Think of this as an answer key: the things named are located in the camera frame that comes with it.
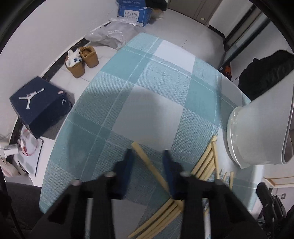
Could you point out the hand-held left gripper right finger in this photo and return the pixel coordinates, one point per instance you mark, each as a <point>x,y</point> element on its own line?
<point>171,174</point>

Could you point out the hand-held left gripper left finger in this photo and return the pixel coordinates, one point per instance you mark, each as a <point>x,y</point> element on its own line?
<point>127,167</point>

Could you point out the single bamboo chopstick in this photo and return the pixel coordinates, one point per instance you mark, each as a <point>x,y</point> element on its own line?
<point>231,180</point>
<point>147,160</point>

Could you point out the group of bamboo chopsticks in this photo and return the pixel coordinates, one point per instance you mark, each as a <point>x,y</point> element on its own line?
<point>204,160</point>

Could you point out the white grey utensil holder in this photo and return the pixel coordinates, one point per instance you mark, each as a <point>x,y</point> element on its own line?
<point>259,128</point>

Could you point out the white cabinet with wooden trim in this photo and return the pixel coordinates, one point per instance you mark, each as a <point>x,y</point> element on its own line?
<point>280,180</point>

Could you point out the white flat board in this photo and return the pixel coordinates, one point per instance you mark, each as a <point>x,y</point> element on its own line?
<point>29,165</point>

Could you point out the navy shoe box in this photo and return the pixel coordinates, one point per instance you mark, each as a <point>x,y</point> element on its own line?
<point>36,108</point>

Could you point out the brown shoe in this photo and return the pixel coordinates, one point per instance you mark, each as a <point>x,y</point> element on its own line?
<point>90,57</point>
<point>77,70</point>

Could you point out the dark grey cloth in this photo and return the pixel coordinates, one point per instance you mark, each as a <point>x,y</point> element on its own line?
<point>23,202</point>

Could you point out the white plastic device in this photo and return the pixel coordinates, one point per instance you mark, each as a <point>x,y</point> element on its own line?
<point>10,149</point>

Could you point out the orange object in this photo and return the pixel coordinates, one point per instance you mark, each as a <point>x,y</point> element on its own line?
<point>227,70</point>

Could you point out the white socks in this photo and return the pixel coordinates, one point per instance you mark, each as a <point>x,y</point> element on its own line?
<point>73,59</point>

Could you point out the black jacket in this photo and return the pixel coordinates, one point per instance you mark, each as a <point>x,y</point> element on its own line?
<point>264,73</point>

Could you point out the grey plastic bags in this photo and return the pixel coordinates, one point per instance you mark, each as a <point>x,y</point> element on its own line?
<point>110,34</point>

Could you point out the blue cardboard box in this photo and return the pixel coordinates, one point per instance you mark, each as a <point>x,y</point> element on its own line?
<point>133,13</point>

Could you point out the brown cardboard piece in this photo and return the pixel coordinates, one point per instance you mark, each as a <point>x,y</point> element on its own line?
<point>158,13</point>

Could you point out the black clothes pile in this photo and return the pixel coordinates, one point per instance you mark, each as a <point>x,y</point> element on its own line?
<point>158,3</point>

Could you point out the grey brown door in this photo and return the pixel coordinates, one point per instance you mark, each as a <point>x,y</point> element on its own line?
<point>197,9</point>

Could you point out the black door frame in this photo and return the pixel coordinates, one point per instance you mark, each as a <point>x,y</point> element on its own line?
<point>238,32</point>

